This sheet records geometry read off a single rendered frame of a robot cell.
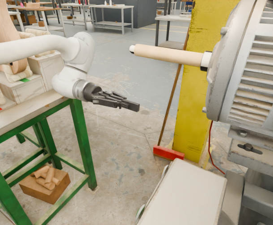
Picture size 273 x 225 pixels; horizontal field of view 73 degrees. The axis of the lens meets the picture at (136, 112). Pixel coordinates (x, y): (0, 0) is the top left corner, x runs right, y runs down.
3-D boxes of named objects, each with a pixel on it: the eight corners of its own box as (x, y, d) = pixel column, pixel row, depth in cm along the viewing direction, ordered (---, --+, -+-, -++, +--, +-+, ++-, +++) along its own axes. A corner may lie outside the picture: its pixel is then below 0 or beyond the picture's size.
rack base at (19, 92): (47, 91, 100) (42, 75, 95) (17, 105, 88) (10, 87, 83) (18, 81, 112) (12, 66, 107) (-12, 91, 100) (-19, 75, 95)
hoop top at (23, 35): (38, 40, 91) (36, 33, 90) (32, 41, 89) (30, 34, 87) (16, 35, 101) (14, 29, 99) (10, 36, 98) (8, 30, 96)
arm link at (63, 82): (67, 98, 76) (77, 68, 76) (43, 89, 83) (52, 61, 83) (85, 102, 86) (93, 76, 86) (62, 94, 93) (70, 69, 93)
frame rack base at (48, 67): (69, 81, 110) (62, 52, 101) (47, 92, 100) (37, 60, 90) (40, 72, 122) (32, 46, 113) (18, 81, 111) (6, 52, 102)
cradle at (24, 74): (34, 75, 94) (32, 69, 92) (12, 83, 86) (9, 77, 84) (30, 74, 95) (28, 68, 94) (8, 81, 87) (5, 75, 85)
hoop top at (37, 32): (52, 37, 97) (51, 31, 95) (47, 38, 95) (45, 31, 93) (30, 33, 106) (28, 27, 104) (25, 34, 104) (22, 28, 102)
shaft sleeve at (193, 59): (201, 57, 41) (199, 70, 43) (205, 51, 43) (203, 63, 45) (132, 47, 49) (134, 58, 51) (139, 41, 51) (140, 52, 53)
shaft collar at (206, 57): (210, 58, 39) (207, 76, 43) (216, 47, 42) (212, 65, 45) (200, 56, 40) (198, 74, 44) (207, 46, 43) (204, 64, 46)
